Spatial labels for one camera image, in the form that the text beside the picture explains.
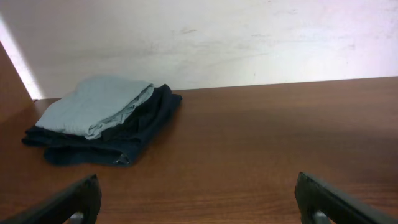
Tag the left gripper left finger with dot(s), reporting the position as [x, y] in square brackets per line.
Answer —
[84, 197]

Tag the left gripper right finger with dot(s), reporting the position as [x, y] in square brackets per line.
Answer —
[320, 202]

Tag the folded dark navy garment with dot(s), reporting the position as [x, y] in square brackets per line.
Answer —
[117, 146]

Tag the folded light grey garment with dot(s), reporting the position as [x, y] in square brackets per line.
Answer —
[96, 104]

